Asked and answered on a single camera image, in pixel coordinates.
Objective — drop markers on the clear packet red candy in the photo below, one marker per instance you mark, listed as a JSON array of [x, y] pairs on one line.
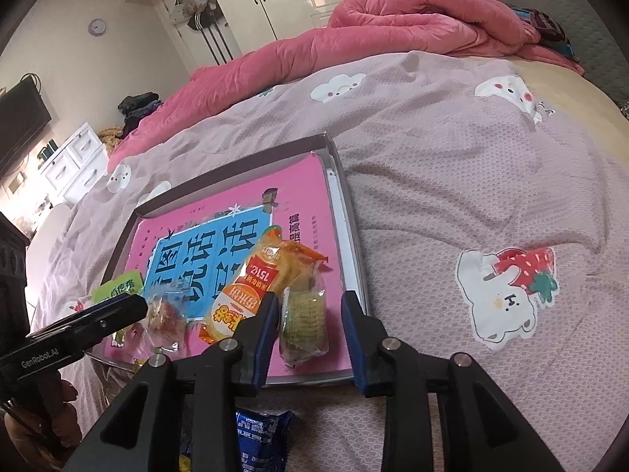
[[166, 322]]

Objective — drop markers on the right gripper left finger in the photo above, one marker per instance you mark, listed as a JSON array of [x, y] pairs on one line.
[[141, 429]]

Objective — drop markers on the hanging bags on door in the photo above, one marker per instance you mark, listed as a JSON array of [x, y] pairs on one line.
[[198, 15]]

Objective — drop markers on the striped dark garment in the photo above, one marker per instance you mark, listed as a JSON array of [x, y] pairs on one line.
[[552, 34]]

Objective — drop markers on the dark folded clothes pile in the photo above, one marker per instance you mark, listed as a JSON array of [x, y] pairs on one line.
[[135, 108]]

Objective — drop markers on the tan knitted blanket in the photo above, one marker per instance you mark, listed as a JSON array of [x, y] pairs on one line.
[[111, 138]]

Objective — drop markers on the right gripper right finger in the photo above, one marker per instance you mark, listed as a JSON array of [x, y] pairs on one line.
[[481, 429]]

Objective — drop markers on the mauve patterned bed sheet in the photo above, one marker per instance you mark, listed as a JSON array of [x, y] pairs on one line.
[[442, 156]]

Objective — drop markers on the round wall clock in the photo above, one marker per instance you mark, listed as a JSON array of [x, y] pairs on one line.
[[97, 27]]

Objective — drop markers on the pink children's book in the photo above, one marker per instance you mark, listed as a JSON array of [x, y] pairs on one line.
[[202, 232]]

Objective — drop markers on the orange rice cracker packet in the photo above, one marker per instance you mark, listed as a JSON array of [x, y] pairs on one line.
[[271, 266]]

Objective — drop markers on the green milk cheese snack packet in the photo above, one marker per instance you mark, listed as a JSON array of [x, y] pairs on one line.
[[124, 305]]

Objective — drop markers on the white drawer cabinet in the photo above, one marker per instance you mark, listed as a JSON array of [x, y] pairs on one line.
[[75, 167]]

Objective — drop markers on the black wall television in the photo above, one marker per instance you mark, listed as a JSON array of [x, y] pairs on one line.
[[23, 116]]

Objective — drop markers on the pink quilted duvet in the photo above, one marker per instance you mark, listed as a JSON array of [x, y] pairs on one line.
[[356, 29]]

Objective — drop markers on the person's left hand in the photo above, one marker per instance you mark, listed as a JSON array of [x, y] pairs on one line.
[[46, 435]]

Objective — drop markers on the dark shallow cardboard box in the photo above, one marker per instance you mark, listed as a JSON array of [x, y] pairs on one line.
[[203, 235]]

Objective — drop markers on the grey padded headboard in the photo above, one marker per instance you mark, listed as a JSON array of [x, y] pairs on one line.
[[603, 62]]

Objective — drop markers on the clear packet yellow cake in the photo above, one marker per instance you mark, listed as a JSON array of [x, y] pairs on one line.
[[303, 318]]

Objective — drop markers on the blue foil biscuit packet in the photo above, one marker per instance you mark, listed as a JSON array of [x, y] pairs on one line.
[[263, 440]]

